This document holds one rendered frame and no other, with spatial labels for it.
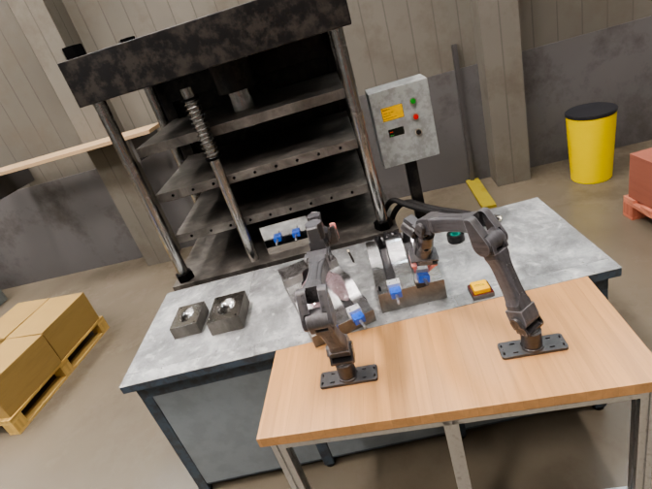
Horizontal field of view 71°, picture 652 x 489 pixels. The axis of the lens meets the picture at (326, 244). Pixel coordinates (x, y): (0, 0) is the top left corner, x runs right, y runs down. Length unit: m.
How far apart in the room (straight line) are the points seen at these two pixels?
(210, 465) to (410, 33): 3.66
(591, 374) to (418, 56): 3.44
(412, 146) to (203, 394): 1.58
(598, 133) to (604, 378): 3.01
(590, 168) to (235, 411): 3.46
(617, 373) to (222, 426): 1.56
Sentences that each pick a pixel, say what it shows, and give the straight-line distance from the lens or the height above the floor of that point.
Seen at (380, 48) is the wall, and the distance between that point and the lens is 4.44.
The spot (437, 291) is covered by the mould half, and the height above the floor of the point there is 0.84.
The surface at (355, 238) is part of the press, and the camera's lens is 2.47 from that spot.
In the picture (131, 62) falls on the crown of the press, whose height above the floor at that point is 1.92.
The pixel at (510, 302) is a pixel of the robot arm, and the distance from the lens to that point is 1.50.
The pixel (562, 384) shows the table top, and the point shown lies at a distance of 1.51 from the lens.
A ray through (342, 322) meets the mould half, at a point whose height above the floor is 0.85.
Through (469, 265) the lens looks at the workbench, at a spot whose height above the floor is 0.80.
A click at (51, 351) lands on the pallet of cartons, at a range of 4.03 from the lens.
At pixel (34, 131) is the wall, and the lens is 5.58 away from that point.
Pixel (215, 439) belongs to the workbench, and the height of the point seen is 0.35.
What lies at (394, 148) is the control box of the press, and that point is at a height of 1.16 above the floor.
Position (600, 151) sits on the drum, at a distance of 4.39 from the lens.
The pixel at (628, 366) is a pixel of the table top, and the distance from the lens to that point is 1.59.
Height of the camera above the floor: 1.90
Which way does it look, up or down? 27 degrees down
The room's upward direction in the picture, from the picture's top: 17 degrees counter-clockwise
